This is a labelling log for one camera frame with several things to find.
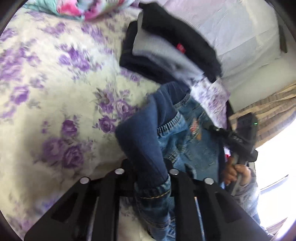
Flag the blue denim kids pants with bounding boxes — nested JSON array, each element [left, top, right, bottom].
[[115, 82, 225, 240]]

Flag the lavender lace pillow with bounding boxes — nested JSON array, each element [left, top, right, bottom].
[[163, 0, 280, 79]]

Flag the beige checked curtain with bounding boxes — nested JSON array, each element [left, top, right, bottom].
[[229, 83, 296, 148]]

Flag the folded teal pink floral blanket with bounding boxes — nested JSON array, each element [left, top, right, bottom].
[[23, 0, 139, 21]]

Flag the folded grey garment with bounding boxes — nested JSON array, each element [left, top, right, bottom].
[[132, 27, 204, 77]]

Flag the window frame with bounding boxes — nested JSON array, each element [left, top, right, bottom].
[[258, 175, 290, 228]]

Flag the purple floral bed quilt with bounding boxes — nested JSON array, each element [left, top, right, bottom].
[[1, 7, 159, 238]]

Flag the person's right hand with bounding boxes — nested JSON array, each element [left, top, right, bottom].
[[222, 157, 251, 186]]

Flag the folded black garment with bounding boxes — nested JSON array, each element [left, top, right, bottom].
[[139, 2, 222, 82]]

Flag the folded dark navy garment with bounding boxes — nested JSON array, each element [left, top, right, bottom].
[[119, 21, 189, 89]]

